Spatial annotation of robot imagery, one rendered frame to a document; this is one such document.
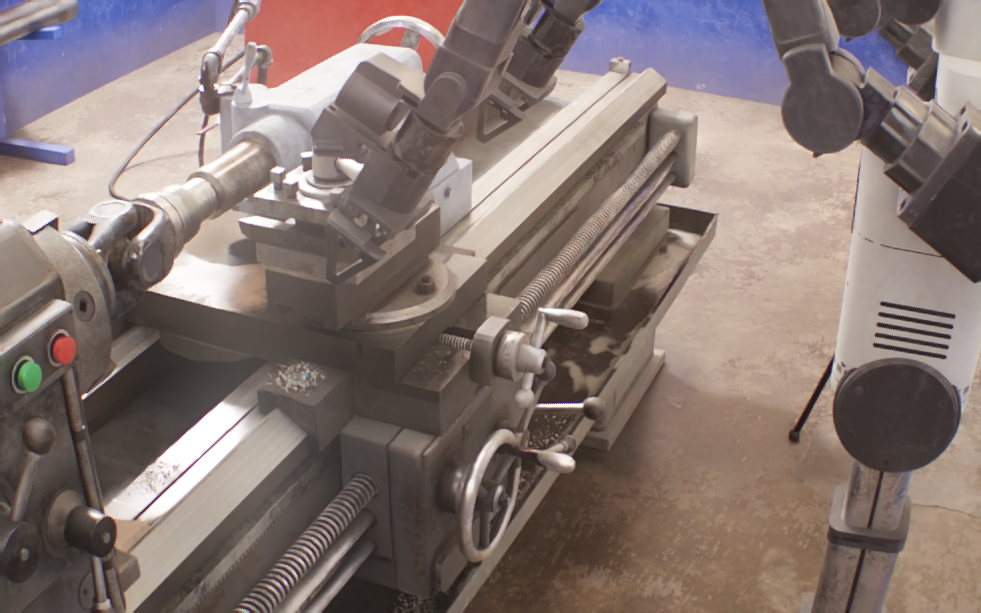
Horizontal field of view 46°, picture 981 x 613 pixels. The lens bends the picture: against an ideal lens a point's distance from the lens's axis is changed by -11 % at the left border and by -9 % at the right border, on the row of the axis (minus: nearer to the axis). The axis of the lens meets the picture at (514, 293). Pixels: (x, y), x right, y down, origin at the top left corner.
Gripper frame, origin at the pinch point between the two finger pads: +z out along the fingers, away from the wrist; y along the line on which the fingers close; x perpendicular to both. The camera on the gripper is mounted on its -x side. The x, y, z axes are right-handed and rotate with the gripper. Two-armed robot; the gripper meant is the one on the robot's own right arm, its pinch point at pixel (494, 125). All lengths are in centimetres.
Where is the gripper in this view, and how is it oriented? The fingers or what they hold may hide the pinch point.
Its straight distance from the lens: 175.0
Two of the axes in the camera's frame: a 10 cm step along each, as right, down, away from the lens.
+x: 8.1, 5.9, -0.1
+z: -4.9, 6.9, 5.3
